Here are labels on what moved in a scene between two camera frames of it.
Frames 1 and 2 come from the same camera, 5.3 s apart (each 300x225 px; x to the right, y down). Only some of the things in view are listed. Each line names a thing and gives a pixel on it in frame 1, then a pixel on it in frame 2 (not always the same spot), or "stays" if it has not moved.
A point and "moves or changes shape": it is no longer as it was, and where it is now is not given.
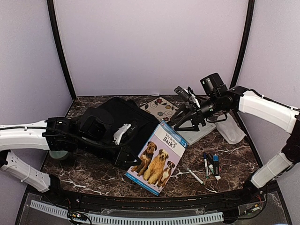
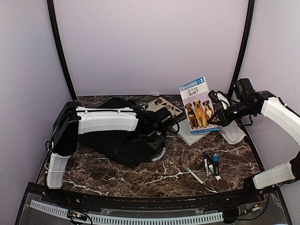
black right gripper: [191, 116] -> [224, 119]
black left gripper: [121, 161] -> [155, 145]
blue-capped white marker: [205, 156] stays
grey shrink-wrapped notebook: [191, 137] stays
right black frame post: [250, 16] stays
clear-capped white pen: [193, 175] stays
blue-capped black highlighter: [215, 160] stays
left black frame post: [51, 9] stays
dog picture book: [158, 158] moves or changes shape
